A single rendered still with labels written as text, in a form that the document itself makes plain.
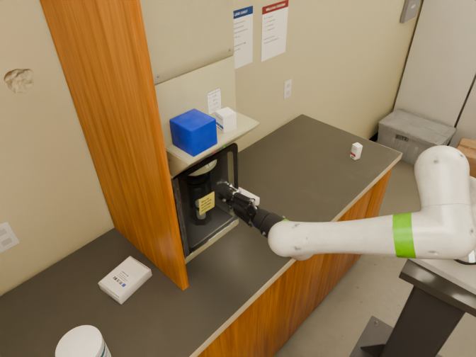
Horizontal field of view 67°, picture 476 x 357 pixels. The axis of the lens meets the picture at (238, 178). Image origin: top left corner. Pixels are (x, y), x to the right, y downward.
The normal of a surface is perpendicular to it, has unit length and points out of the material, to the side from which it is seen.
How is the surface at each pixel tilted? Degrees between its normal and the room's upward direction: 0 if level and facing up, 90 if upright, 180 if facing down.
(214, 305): 0
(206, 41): 90
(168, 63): 90
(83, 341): 0
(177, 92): 90
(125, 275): 0
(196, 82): 90
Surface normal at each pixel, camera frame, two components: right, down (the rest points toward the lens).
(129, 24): -0.69, 0.46
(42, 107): 0.72, 0.42
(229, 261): -0.02, -0.78
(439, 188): -0.58, -0.18
